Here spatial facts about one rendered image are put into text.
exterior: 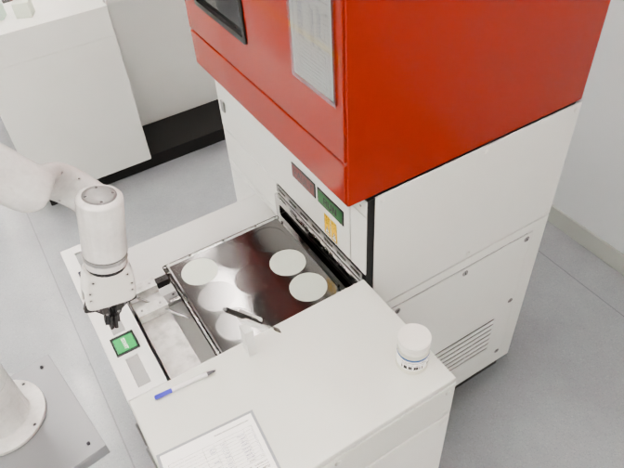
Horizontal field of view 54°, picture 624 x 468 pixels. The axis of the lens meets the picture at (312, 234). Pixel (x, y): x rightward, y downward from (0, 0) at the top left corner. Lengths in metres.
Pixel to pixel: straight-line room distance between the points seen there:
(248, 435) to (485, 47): 0.94
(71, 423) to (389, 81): 1.04
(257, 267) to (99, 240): 0.61
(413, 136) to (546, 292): 1.68
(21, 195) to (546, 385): 2.06
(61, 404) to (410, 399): 0.81
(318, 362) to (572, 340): 1.57
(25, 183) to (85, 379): 1.73
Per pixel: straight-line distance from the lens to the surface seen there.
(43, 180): 1.10
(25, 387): 1.64
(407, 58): 1.22
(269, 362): 1.39
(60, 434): 1.55
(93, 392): 2.68
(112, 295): 1.28
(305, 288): 1.60
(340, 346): 1.40
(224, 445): 1.30
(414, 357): 1.31
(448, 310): 1.94
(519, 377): 2.59
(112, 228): 1.16
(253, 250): 1.72
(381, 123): 1.25
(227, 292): 1.62
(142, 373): 1.45
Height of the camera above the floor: 2.11
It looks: 44 degrees down
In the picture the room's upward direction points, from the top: 4 degrees counter-clockwise
